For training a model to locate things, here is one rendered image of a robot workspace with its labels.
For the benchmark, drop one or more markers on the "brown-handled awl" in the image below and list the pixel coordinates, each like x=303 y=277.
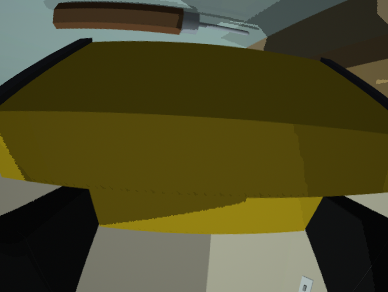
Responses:
x=114 y=15

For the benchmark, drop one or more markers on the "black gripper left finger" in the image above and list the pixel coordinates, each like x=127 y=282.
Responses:
x=44 y=244

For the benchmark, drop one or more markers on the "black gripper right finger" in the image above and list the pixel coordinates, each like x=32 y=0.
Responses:
x=350 y=243

